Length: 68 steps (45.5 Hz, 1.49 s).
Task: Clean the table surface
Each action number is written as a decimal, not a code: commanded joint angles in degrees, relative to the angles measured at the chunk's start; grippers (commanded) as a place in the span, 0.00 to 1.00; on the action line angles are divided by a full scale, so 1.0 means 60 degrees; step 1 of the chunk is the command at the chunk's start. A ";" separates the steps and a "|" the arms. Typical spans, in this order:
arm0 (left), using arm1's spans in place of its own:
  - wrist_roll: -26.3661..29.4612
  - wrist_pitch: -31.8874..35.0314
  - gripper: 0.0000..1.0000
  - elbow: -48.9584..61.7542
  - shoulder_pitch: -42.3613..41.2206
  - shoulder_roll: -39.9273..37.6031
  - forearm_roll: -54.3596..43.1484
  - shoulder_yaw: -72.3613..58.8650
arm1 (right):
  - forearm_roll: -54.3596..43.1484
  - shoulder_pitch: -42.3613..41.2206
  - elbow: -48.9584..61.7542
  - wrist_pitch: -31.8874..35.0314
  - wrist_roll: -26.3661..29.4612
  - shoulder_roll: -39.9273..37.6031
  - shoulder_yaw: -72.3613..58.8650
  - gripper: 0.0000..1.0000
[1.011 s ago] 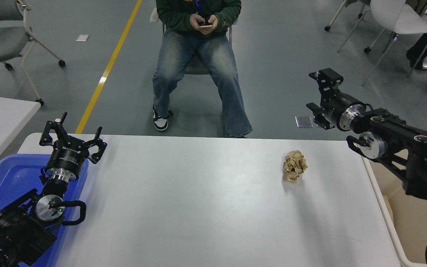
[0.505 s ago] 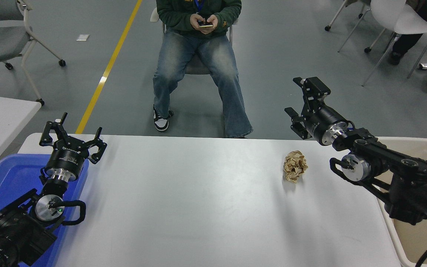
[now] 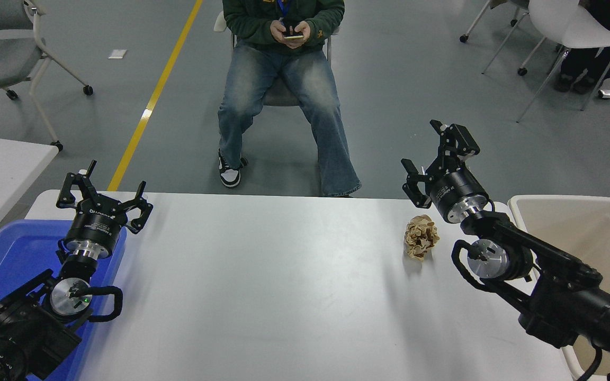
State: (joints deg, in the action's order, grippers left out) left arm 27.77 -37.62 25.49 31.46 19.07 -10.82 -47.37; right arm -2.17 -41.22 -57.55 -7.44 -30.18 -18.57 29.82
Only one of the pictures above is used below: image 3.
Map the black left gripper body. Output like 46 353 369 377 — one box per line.
65 201 128 249

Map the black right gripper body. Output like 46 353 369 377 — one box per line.
428 167 489 215

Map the tan paper ball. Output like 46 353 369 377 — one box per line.
404 214 440 262

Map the person's left hand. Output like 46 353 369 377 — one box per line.
288 21 312 49

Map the person's right hand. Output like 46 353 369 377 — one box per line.
271 20 292 45

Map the blue plastic tray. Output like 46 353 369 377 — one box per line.
0 220 128 381

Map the white-legged caster chair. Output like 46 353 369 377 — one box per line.
459 0 565 76

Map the large pale plastic bin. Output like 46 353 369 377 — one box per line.
508 195 610 381

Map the person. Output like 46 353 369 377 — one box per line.
554 0 610 95
217 0 362 198

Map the white chair with metal legs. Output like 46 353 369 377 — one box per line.
482 0 610 123

